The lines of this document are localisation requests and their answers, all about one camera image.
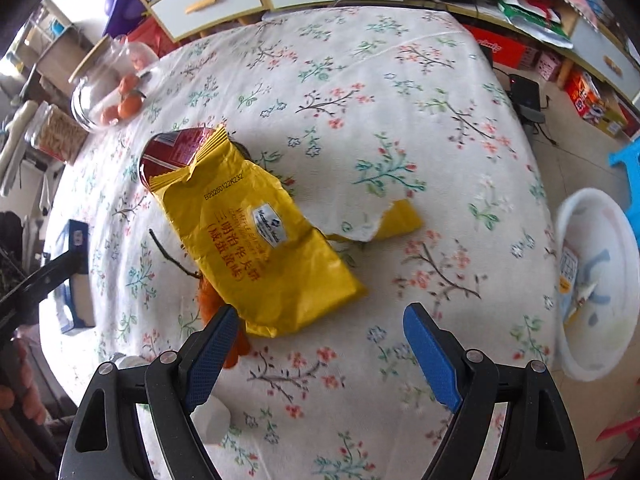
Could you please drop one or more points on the red drink can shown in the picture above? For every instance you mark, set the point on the red drink can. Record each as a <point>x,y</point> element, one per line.
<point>170,151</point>

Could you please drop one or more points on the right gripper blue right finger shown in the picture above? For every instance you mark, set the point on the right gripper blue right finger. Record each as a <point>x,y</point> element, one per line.
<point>538,440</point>

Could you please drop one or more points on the red cardboard box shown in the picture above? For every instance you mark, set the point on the red cardboard box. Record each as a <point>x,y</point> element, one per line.
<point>506,48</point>

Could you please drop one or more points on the white trash basin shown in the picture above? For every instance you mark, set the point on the white trash basin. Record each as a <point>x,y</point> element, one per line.
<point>598,284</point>

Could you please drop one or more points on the blue plastic stool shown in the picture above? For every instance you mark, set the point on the blue plastic stool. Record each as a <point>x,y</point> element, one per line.
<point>629,158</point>

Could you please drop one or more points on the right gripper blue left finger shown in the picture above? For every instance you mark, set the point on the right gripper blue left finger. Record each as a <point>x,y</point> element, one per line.
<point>105,441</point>

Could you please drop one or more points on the yellow snack bag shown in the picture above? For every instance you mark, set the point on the yellow snack bag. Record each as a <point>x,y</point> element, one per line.
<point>271,253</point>

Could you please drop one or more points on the glass jar with oranges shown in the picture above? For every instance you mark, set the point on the glass jar with oranges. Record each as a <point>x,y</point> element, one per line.
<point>110,70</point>

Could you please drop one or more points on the blue tissue box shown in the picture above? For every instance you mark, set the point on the blue tissue box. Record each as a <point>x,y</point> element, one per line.
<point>73,300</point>

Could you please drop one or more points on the floral tablecloth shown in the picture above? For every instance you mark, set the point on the floral tablecloth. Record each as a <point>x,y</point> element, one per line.
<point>390,133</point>

